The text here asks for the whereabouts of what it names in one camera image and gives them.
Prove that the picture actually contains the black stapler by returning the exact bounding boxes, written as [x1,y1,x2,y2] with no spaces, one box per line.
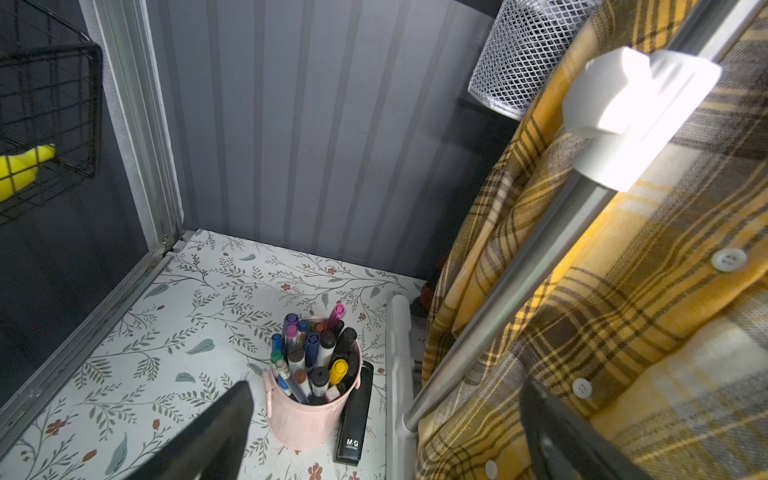
[333,361,374,466]

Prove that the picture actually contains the steel clothes rack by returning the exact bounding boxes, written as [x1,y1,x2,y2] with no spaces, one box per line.
[391,1,767,479]

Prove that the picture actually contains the black wire wall basket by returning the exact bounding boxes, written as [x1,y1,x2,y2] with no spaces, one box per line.
[1,1,103,224]

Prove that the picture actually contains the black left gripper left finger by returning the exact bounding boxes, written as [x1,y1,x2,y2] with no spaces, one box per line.
[130,381,254,479]

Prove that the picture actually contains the floral table mat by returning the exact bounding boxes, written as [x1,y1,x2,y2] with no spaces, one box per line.
[1,230,422,479]

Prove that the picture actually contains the yellow plaid long-sleeve shirt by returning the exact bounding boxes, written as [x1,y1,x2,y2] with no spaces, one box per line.
[413,1,767,479]

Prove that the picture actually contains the white mesh wire basket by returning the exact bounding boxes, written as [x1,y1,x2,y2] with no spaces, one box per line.
[468,0,602,120]

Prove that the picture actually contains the yellow object in basket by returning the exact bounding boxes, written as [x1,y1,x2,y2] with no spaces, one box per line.
[1,144,55,202]

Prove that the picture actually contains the pink pen cup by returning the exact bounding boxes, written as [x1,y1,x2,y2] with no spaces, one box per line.
[262,341,363,450]

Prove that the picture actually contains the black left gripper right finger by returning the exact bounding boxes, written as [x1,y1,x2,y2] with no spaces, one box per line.
[520,377,650,479]

